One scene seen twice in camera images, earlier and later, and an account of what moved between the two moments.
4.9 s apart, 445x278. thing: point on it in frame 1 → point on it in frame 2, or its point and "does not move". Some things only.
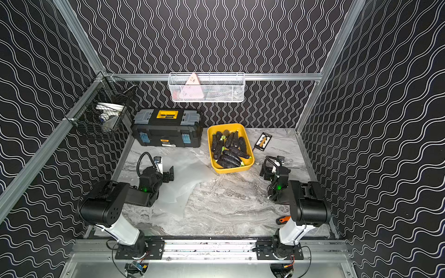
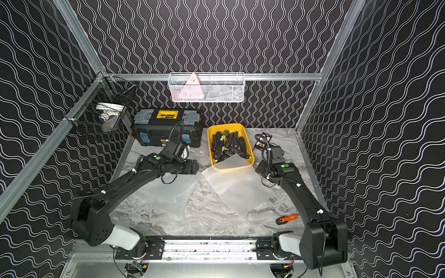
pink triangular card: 192,90 does not move
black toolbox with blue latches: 167,127 does not move
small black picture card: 263,141 does not move
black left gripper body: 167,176 → 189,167
